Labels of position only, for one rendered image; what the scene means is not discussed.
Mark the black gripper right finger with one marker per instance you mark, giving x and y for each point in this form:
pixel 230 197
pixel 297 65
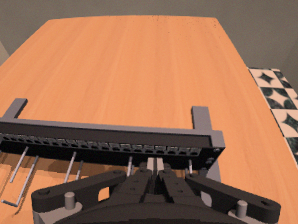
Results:
pixel 235 202

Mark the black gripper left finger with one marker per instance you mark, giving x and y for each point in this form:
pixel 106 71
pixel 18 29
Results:
pixel 56 202

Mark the dark grey patch panel rack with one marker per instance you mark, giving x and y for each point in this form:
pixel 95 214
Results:
pixel 175 146

